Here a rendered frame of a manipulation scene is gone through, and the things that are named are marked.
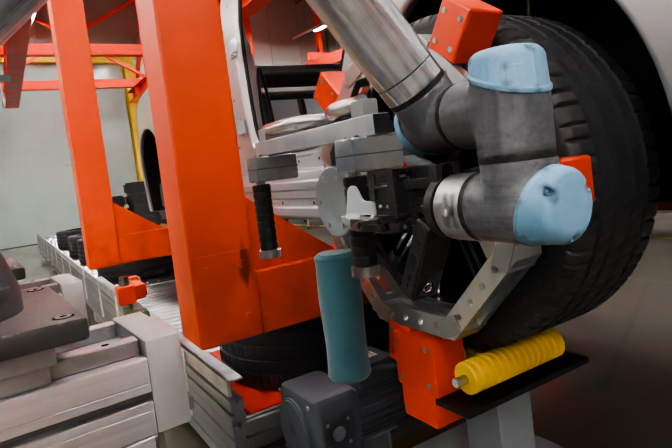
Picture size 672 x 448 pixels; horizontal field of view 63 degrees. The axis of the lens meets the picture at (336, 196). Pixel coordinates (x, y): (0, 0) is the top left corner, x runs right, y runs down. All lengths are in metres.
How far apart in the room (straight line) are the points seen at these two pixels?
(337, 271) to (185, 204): 0.42
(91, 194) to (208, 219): 1.93
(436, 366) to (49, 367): 0.71
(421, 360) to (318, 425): 0.33
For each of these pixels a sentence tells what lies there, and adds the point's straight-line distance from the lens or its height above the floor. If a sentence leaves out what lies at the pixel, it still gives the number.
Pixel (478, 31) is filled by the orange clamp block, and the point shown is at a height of 1.10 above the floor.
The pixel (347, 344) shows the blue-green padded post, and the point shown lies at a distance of 1.12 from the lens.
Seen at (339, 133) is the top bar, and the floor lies 0.96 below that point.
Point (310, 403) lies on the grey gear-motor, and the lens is 1.30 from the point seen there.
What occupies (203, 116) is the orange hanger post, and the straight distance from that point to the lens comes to 1.35.
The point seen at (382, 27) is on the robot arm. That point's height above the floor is 1.05.
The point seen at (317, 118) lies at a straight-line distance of 1.01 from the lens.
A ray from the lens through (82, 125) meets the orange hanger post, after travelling 3.25.
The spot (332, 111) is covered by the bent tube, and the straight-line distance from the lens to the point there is 0.86.
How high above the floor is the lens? 0.91
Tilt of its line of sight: 3 degrees down
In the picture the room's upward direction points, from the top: 7 degrees counter-clockwise
